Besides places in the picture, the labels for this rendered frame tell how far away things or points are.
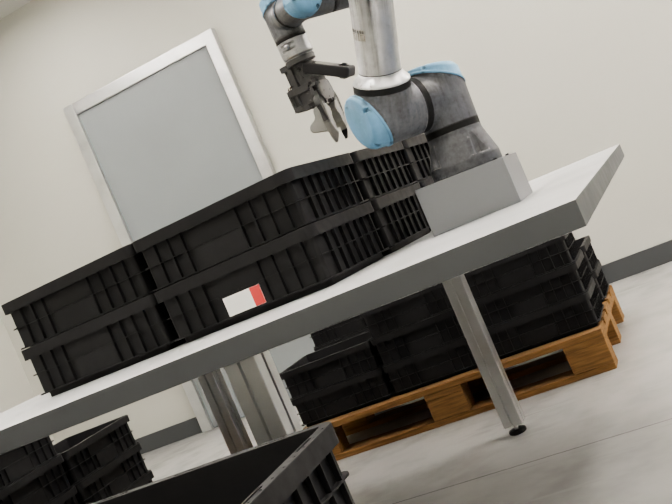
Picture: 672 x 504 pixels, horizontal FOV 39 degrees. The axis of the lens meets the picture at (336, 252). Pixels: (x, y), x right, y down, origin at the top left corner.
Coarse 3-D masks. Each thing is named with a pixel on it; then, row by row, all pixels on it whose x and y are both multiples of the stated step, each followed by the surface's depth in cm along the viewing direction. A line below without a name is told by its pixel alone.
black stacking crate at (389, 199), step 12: (396, 192) 212; (408, 192) 218; (372, 204) 201; (384, 204) 204; (396, 204) 211; (408, 204) 218; (372, 216) 202; (384, 216) 205; (396, 216) 210; (408, 216) 215; (420, 216) 221; (384, 228) 203; (396, 228) 208; (408, 228) 214; (420, 228) 218; (384, 240) 202; (396, 240) 206; (408, 240) 213; (384, 252) 203
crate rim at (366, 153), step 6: (396, 144) 222; (402, 144) 225; (360, 150) 204; (366, 150) 206; (372, 150) 209; (378, 150) 212; (384, 150) 215; (390, 150) 218; (396, 150) 221; (354, 156) 201; (360, 156) 203; (366, 156) 205; (372, 156) 208; (354, 162) 201
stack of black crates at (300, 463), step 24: (312, 432) 107; (240, 456) 111; (264, 456) 110; (288, 456) 109; (312, 456) 99; (168, 480) 114; (192, 480) 113; (216, 480) 112; (240, 480) 111; (264, 480) 110; (288, 480) 93; (312, 480) 100; (336, 480) 105
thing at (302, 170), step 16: (320, 160) 186; (336, 160) 192; (352, 160) 199; (272, 176) 175; (288, 176) 174; (304, 176) 178; (240, 192) 178; (256, 192) 177; (208, 208) 182; (224, 208) 181; (176, 224) 186; (192, 224) 184; (144, 240) 190; (160, 240) 188
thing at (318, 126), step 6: (330, 108) 219; (318, 114) 218; (330, 114) 217; (318, 120) 218; (330, 120) 216; (312, 126) 219; (318, 126) 218; (324, 126) 218; (330, 126) 216; (312, 132) 219; (318, 132) 219; (330, 132) 217; (336, 132) 217; (336, 138) 218
